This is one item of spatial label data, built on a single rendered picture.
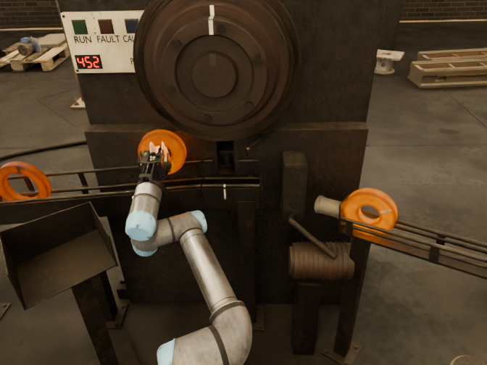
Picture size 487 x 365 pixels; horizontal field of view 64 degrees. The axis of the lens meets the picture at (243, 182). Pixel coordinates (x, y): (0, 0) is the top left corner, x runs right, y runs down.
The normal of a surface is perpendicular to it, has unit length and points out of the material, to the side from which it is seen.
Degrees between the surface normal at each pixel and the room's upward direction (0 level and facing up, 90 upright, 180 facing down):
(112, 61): 90
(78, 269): 5
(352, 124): 0
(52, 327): 0
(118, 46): 90
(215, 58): 90
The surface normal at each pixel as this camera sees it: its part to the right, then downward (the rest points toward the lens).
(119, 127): -0.03, -0.84
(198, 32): -0.03, 0.55
